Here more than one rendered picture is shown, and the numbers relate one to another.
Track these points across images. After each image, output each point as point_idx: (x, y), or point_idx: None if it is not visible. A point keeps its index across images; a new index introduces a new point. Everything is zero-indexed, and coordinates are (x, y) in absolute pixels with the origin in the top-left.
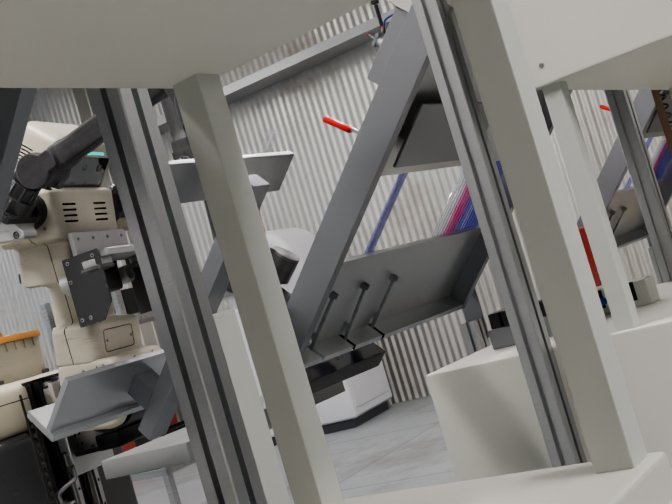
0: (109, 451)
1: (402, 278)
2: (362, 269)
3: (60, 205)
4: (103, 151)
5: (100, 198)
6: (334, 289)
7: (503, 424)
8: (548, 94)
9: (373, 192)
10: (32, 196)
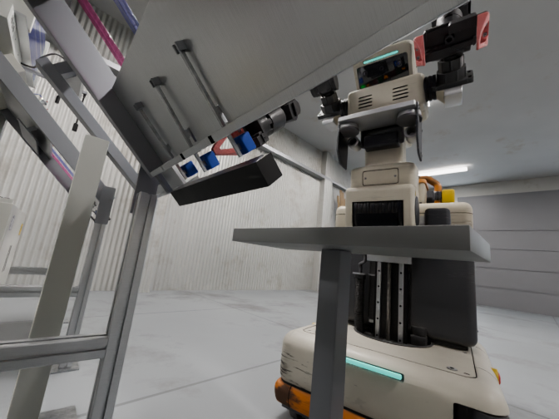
0: (407, 257)
1: (209, 34)
2: (140, 65)
3: (356, 99)
4: (395, 50)
5: (402, 83)
6: (140, 100)
7: None
8: None
9: (27, 2)
10: (325, 101)
